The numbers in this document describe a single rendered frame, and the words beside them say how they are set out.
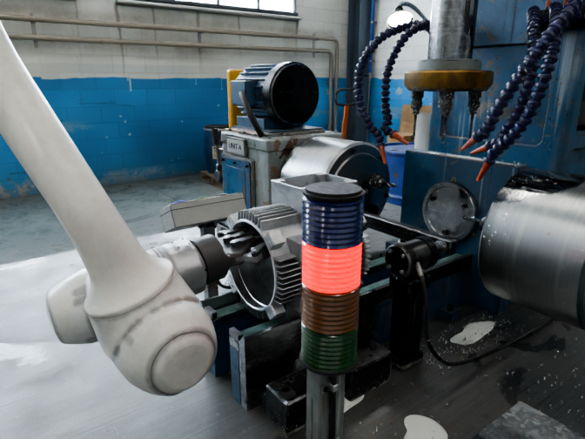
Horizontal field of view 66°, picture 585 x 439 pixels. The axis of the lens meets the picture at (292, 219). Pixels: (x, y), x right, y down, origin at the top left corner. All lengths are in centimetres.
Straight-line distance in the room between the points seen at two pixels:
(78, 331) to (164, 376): 20
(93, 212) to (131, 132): 591
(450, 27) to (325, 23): 703
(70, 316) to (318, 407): 33
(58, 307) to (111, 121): 572
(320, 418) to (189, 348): 17
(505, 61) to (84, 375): 111
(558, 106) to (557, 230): 41
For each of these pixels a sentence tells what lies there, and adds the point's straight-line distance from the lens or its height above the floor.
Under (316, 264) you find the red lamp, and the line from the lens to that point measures 43.
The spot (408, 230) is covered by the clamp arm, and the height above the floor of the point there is 103.
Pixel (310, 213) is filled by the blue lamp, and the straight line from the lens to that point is 42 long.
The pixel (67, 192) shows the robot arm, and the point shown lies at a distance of 51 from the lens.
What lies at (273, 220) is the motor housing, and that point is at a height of 110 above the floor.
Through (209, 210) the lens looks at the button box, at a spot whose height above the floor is 106.
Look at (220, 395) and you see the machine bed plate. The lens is 84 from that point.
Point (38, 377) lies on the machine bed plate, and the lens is 99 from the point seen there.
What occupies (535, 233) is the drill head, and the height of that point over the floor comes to 109.
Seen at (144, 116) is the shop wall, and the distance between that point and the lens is 643.
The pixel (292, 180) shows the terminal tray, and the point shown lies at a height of 114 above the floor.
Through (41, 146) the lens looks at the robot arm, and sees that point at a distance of 53.
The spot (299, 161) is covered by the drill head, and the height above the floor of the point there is 111.
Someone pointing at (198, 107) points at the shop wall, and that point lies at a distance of 672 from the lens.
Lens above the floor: 132
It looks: 17 degrees down
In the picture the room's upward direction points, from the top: straight up
